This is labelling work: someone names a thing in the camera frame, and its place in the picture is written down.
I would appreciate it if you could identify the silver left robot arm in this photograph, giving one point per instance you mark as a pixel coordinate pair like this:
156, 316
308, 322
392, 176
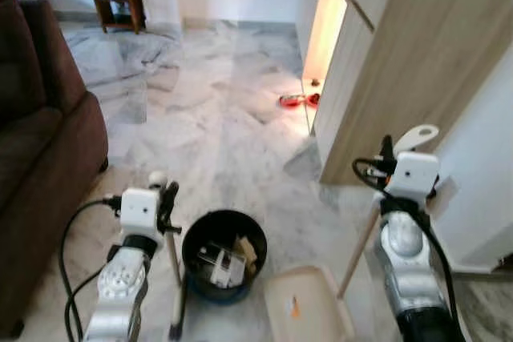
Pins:
120, 286

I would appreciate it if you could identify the round black bucket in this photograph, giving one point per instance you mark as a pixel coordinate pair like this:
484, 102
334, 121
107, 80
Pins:
196, 274

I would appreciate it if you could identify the crumpled white paper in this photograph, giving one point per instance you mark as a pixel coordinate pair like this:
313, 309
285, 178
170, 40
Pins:
223, 266

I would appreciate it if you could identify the tan cardboard scrap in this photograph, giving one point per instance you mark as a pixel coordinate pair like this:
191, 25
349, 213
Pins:
247, 252

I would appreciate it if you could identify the light wooden cabinet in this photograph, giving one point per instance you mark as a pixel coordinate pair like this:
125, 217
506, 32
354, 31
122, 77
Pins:
409, 62

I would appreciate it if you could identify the dark brown sofa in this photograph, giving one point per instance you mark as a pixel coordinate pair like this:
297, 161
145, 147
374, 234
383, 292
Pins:
40, 158

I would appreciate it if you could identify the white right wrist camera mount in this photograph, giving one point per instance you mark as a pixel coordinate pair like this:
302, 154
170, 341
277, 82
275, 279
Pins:
413, 175

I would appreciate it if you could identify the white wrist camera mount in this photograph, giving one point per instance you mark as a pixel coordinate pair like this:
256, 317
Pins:
140, 207
413, 175

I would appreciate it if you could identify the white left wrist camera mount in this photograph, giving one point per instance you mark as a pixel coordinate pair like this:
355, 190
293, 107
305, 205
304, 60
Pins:
140, 207

